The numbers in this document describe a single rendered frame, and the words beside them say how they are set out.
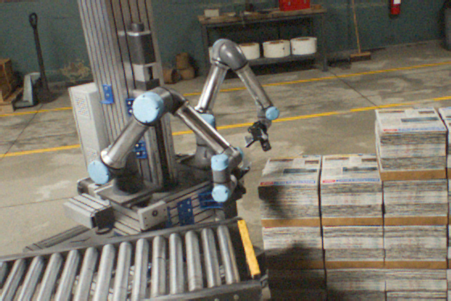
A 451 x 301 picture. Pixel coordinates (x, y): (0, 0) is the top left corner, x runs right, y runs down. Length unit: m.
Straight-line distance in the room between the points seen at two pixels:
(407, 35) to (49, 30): 5.43
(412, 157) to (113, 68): 1.48
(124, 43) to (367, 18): 7.00
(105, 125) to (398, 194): 1.55
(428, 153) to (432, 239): 0.42
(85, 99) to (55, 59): 6.13
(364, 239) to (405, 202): 0.27
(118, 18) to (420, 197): 1.64
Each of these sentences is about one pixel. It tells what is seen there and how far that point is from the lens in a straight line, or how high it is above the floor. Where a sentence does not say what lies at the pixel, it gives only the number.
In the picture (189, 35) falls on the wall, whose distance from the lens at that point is 9.16.
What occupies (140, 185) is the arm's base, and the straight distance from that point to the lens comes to 2.90.
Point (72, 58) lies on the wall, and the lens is 9.31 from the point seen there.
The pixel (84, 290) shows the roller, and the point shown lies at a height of 0.80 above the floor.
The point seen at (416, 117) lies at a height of 1.07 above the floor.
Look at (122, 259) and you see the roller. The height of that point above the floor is 0.80.
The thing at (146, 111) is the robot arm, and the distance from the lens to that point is 2.49.
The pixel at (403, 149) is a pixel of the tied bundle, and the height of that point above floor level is 0.98.
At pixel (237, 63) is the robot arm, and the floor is 1.31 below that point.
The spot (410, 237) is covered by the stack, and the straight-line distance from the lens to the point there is 2.84.
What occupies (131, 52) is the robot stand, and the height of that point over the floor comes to 1.43.
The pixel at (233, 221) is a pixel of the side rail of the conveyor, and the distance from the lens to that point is 2.50.
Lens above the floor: 1.91
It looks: 20 degrees down
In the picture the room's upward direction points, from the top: 5 degrees counter-clockwise
